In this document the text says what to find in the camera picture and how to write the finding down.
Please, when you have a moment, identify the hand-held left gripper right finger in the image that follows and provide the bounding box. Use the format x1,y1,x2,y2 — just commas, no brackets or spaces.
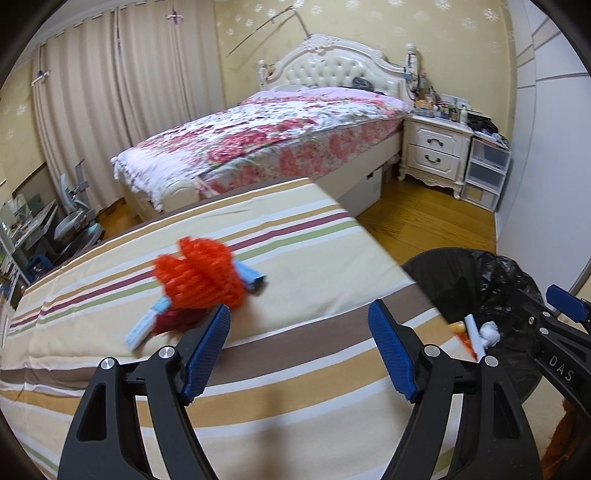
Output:
368,299,543,480

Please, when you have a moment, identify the grey wardrobe door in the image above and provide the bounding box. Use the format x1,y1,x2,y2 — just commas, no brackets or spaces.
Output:
492,0,591,301

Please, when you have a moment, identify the striped tablecloth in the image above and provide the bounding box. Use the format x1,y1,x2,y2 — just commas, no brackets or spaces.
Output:
0,178,546,480

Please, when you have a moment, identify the black round bin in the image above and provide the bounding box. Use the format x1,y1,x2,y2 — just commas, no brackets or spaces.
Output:
402,248,561,402

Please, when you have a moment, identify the grey office chair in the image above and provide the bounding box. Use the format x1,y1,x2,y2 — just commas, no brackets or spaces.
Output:
51,159,100,264

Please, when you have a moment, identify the cluttered desk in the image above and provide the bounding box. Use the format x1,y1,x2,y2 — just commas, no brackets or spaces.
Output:
0,194,58,319

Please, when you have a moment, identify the red foam fruit net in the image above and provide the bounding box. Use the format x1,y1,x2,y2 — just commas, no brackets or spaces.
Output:
153,236,245,311

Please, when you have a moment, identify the thin wall rod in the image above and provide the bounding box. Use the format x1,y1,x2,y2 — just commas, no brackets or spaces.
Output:
228,7,310,58

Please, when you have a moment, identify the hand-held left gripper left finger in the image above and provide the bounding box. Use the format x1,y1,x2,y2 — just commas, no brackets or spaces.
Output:
58,304,232,480

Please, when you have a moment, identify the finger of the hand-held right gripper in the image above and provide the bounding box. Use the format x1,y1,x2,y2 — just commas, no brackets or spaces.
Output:
546,285,591,324
516,287,591,404

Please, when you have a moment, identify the beige curtain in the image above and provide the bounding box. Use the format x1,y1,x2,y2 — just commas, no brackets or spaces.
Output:
32,0,227,215

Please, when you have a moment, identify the clear plastic drawer unit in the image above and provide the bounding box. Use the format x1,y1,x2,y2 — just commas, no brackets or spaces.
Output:
461,136,512,213

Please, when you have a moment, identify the dark red wrapper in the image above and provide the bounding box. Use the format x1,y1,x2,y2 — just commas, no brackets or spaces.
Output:
152,307,208,335

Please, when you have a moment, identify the floral bedspread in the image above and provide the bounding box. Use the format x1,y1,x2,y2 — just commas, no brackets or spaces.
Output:
111,95,411,208

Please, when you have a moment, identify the white nightstand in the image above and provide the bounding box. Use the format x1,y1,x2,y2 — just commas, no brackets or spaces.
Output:
397,113,474,200

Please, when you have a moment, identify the orange cloth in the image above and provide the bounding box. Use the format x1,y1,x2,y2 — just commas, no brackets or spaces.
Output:
540,397,591,480

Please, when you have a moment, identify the black plastic bin bag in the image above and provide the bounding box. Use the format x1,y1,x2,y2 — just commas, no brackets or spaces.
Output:
471,251,550,324

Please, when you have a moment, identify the white carton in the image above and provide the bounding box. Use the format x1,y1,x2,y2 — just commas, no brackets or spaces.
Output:
464,315,488,358

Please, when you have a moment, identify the cluster of small bottles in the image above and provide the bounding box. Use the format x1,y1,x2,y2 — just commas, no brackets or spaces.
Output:
409,83,469,123

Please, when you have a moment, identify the white tufted headboard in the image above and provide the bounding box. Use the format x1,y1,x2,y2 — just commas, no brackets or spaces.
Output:
257,33,416,100

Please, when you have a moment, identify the light blue flat box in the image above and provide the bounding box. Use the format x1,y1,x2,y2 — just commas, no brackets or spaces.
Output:
124,295,174,349

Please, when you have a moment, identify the white storage box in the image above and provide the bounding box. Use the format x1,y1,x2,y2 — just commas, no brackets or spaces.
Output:
339,167,384,217

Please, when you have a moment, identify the bed with floral bedspread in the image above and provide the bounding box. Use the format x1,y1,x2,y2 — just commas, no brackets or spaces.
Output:
111,32,419,222

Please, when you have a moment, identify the small blue box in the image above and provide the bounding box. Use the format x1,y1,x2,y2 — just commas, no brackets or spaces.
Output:
233,261,267,294

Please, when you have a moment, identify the pile of dark items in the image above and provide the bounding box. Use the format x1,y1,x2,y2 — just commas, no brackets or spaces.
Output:
467,111,509,145

